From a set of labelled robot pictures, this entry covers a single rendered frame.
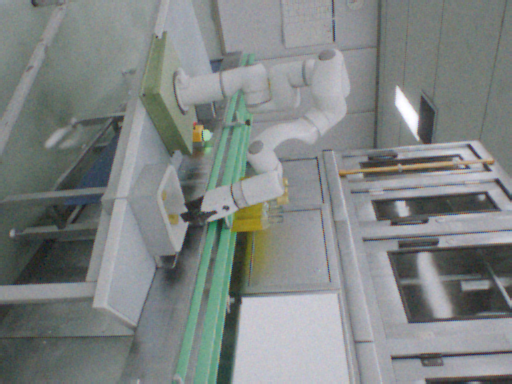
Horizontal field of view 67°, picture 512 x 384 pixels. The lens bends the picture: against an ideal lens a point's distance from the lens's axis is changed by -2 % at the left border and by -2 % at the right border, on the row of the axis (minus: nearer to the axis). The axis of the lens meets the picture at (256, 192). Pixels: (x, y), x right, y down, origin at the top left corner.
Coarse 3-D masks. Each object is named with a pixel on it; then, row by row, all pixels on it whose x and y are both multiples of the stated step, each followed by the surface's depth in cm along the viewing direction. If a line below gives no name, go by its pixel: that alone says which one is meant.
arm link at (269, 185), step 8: (280, 168) 114; (256, 176) 109; (264, 176) 107; (272, 176) 106; (280, 176) 111; (248, 184) 107; (256, 184) 107; (264, 184) 106; (272, 184) 105; (280, 184) 107; (248, 192) 107; (256, 192) 107; (264, 192) 106; (272, 192) 106; (280, 192) 107; (248, 200) 108; (256, 200) 108; (264, 200) 109
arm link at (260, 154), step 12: (300, 120) 113; (264, 132) 109; (276, 132) 108; (288, 132) 108; (300, 132) 110; (312, 132) 111; (252, 144) 108; (264, 144) 107; (276, 144) 106; (252, 156) 107; (264, 156) 106; (276, 156) 112; (264, 168) 109
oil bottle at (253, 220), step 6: (258, 210) 143; (234, 216) 143; (240, 216) 142; (246, 216) 142; (252, 216) 141; (258, 216) 141; (264, 216) 141; (234, 222) 141; (240, 222) 141; (246, 222) 141; (252, 222) 141; (258, 222) 140; (264, 222) 140; (234, 228) 143; (240, 228) 142; (246, 228) 142; (252, 228) 142; (258, 228) 142; (264, 228) 142
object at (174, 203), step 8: (168, 168) 115; (168, 176) 120; (176, 176) 121; (168, 184) 122; (176, 184) 122; (160, 192) 106; (168, 192) 123; (176, 192) 124; (160, 200) 106; (168, 200) 125; (176, 200) 125; (184, 200) 126; (160, 208) 107; (168, 208) 127; (176, 208) 127; (184, 208) 127; (168, 224) 110; (176, 224) 127; (184, 224) 127; (168, 232) 112; (176, 232) 124; (184, 232) 124; (176, 240) 121; (176, 248) 116
